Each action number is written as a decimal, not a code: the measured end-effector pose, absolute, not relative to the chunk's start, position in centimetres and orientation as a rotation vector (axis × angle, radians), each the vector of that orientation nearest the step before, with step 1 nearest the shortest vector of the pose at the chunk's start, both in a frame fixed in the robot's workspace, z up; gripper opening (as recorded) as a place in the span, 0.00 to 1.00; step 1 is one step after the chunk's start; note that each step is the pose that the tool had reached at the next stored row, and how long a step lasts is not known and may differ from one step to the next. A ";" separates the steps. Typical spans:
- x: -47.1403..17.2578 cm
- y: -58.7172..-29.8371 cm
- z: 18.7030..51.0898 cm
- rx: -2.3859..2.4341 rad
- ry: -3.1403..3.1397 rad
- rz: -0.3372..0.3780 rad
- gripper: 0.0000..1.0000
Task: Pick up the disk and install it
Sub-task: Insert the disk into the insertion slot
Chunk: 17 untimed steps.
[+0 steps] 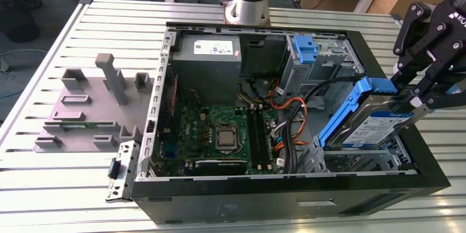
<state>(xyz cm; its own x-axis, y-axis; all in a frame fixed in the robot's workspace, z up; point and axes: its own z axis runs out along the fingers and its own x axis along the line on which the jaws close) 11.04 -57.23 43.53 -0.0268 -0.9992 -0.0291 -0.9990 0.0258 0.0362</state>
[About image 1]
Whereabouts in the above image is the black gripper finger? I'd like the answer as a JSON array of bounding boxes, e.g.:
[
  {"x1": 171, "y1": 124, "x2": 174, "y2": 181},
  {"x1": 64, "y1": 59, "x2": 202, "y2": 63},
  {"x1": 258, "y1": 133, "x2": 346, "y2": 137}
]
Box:
[
  {"x1": 407, "y1": 40, "x2": 466, "y2": 111},
  {"x1": 391, "y1": 2, "x2": 447, "y2": 88}
]

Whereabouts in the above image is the hard disk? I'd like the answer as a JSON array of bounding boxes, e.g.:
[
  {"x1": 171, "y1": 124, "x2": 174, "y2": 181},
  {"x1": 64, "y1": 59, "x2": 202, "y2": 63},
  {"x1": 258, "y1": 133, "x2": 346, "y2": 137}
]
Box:
[{"x1": 317, "y1": 76, "x2": 427, "y2": 152}]

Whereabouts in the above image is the metal disk bay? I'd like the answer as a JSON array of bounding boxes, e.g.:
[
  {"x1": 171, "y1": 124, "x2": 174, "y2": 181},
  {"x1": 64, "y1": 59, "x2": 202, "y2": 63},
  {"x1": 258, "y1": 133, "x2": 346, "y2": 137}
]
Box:
[{"x1": 298, "y1": 134, "x2": 413, "y2": 174}]

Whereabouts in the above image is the blue plastic drive latch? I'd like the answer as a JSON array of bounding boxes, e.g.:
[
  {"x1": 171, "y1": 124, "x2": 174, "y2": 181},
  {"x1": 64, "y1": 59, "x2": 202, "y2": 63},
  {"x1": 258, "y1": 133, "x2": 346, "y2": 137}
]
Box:
[{"x1": 294, "y1": 35, "x2": 318, "y2": 64}]

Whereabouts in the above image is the grey metal drive cage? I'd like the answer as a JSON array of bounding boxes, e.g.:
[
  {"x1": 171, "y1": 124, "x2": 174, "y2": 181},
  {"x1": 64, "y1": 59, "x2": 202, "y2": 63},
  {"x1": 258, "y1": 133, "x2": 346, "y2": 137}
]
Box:
[{"x1": 282, "y1": 35, "x2": 365, "y2": 97}]

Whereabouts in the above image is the black RAM slot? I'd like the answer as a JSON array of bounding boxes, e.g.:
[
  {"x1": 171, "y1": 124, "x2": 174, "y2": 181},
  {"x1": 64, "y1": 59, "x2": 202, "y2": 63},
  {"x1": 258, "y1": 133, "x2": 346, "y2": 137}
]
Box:
[
  {"x1": 256, "y1": 104, "x2": 274, "y2": 170},
  {"x1": 246, "y1": 104, "x2": 263, "y2": 170}
]

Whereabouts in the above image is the grey power supply unit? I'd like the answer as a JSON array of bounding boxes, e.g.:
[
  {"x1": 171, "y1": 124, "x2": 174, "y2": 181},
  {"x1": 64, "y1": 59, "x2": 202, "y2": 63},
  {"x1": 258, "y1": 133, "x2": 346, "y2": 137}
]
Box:
[{"x1": 171, "y1": 35, "x2": 243, "y2": 105}]

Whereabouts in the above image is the CPU socket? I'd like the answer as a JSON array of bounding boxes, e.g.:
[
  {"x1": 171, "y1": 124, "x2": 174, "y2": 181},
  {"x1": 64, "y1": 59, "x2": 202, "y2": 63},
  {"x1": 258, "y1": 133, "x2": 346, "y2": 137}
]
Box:
[{"x1": 212, "y1": 123, "x2": 244, "y2": 155}]

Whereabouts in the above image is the silver CPU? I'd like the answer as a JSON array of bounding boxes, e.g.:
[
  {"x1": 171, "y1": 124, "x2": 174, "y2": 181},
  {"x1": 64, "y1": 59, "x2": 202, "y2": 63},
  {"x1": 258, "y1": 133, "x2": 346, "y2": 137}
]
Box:
[{"x1": 218, "y1": 130, "x2": 238, "y2": 146}]

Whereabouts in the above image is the green motherboard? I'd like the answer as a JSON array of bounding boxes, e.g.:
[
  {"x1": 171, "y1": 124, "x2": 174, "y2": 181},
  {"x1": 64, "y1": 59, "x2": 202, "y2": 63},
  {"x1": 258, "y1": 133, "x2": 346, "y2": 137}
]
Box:
[{"x1": 152, "y1": 103, "x2": 289, "y2": 176}]

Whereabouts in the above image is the black PC case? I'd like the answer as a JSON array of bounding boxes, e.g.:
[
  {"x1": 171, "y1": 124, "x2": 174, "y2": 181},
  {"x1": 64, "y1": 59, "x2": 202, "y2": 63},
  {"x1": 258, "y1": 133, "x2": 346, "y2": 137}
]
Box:
[{"x1": 104, "y1": 21, "x2": 451, "y2": 224}]

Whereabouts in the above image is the black graphics card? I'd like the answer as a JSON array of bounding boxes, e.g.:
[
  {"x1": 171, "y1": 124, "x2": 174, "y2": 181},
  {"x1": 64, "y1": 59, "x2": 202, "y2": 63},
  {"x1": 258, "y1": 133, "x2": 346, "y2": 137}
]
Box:
[{"x1": 183, "y1": 159, "x2": 248, "y2": 176}]

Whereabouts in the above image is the grey parts rack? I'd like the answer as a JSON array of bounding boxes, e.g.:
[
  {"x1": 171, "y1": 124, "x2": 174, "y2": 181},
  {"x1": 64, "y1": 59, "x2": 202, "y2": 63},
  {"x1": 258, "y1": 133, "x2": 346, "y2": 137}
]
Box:
[{"x1": 32, "y1": 52, "x2": 156, "y2": 154}]

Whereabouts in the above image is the blue VGA connector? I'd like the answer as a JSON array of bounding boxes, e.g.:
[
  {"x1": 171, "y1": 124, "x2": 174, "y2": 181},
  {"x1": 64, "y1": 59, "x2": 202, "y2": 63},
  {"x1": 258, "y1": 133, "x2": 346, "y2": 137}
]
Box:
[{"x1": 107, "y1": 159, "x2": 122, "y2": 179}]

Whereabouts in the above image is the green RAM stick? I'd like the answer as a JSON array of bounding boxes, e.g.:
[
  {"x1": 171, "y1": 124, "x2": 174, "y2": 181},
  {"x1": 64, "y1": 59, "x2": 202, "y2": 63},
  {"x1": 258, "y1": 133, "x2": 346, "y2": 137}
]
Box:
[{"x1": 45, "y1": 120, "x2": 112, "y2": 130}]

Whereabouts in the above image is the black bin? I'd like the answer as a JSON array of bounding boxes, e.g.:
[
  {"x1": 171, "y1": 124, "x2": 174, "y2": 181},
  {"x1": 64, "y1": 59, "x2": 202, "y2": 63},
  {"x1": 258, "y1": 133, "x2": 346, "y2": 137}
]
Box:
[{"x1": 0, "y1": 0, "x2": 43, "y2": 43}]

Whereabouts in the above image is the orange power wire bundle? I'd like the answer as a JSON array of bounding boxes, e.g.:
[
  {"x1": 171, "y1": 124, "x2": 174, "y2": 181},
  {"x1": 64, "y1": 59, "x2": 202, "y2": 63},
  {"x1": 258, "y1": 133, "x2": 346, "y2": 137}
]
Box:
[{"x1": 268, "y1": 77, "x2": 310, "y2": 152}]

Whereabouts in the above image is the thick black internal cable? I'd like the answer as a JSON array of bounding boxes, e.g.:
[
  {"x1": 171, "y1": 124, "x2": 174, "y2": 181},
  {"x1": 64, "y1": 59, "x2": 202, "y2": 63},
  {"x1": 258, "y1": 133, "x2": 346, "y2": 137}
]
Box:
[{"x1": 286, "y1": 76, "x2": 365, "y2": 174}]

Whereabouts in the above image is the thin red fan wire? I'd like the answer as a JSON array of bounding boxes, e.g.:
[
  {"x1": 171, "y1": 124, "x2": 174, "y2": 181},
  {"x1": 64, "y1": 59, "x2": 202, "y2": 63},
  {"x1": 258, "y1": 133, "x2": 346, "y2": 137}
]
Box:
[{"x1": 156, "y1": 74, "x2": 180, "y2": 135}]

